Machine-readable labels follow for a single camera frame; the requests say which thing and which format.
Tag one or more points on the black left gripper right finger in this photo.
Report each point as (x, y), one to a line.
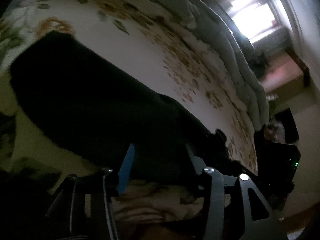
(233, 207)

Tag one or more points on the bright window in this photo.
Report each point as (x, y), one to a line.
(252, 18)

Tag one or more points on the grey-green quilted duvet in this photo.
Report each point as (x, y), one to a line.
(195, 21)

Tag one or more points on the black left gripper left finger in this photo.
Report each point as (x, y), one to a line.
(82, 206)

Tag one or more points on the floral cream bed blanket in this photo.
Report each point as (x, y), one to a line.
(133, 36)

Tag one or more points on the black pants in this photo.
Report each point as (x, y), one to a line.
(87, 105)

